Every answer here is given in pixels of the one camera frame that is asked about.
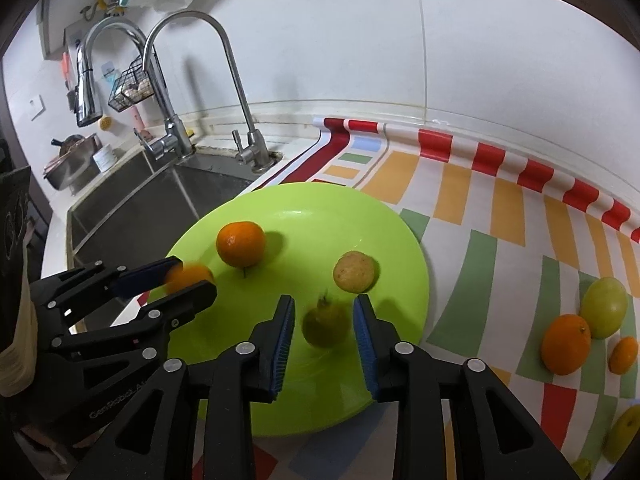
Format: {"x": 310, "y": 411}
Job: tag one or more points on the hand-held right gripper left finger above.
{"x": 281, "y": 347}

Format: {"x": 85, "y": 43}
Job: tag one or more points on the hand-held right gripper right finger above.
{"x": 365, "y": 347}

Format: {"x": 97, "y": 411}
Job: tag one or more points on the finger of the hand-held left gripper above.
{"x": 145, "y": 275}
{"x": 192, "y": 297}

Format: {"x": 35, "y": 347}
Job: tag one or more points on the small orange mandarin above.
{"x": 192, "y": 276}
{"x": 624, "y": 356}

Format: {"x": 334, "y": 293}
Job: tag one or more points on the dull green round fruit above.
{"x": 325, "y": 322}

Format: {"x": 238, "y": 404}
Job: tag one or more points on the lime green plate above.
{"x": 305, "y": 225}

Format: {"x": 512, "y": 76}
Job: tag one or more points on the stainless steel sink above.
{"x": 125, "y": 210}

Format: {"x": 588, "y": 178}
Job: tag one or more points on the orange mandarin with stem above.
{"x": 241, "y": 243}

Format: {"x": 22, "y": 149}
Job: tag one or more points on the yellow brown speckled fruit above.
{"x": 353, "y": 272}

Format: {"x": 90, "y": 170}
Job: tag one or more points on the white cup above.
{"x": 104, "y": 157}

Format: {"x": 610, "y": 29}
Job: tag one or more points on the stainless steel pot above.
{"x": 72, "y": 162}

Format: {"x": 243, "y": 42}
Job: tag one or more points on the pull-down steel faucet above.
{"x": 172, "y": 132}

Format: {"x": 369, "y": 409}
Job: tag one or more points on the striped colourful table mat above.
{"x": 480, "y": 255}

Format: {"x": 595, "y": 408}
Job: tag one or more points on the yellow round scrubber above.
{"x": 105, "y": 123}

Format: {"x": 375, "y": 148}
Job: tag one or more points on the tall gooseneck steel faucet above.
{"x": 254, "y": 147}

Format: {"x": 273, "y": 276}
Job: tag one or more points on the large orange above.
{"x": 566, "y": 345}

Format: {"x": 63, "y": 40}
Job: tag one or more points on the large yellow green fruit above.
{"x": 604, "y": 307}

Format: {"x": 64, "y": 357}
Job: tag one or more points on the small green fruit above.
{"x": 581, "y": 469}

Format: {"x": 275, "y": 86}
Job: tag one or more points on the white wall socket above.
{"x": 36, "y": 107}

